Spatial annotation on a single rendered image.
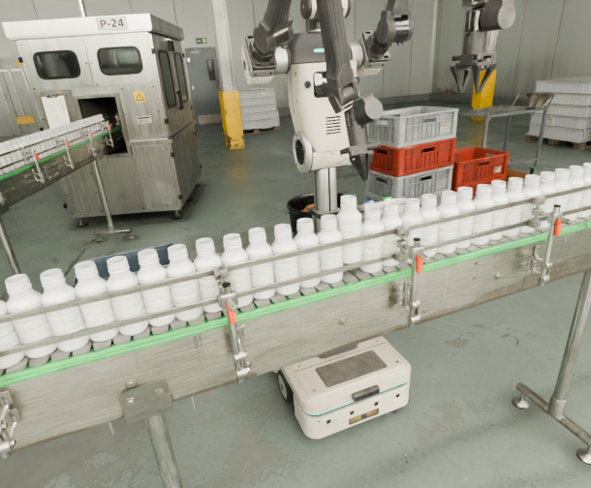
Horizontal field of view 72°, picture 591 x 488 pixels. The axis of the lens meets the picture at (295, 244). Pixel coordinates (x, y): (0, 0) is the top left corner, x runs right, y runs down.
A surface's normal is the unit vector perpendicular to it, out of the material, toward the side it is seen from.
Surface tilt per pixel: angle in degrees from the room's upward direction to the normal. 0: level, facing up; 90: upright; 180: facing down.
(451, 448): 0
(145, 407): 90
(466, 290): 90
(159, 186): 89
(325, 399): 31
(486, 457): 0
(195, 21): 90
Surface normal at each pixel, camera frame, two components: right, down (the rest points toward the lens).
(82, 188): 0.07, 0.40
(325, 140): 0.37, 0.36
